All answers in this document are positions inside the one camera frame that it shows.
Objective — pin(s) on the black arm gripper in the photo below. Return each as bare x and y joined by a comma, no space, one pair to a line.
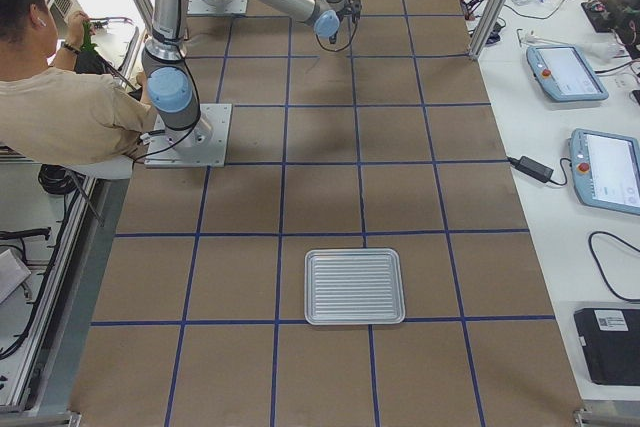
334,36

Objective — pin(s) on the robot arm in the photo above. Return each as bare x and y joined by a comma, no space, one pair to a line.
171,86

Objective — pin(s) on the ribbed metal tray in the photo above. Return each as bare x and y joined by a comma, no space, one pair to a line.
353,286

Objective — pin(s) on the far teach pendant tablet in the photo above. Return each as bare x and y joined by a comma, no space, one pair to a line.
564,74

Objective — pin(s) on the teach pendant tablet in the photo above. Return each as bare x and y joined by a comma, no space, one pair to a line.
564,74
605,170

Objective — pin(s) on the black power adapter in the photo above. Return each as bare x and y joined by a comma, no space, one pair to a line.
531,168

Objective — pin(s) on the white chair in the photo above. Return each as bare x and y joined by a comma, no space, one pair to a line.
61,180

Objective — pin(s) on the near teach pendant tablet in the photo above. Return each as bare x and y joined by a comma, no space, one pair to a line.
605,170

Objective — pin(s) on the seated person beige shirt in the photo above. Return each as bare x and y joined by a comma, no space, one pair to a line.
49,112

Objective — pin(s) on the black laptop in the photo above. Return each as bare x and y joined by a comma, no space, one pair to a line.
610,343

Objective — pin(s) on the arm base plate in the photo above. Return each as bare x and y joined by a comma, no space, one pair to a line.
205,146
217,8

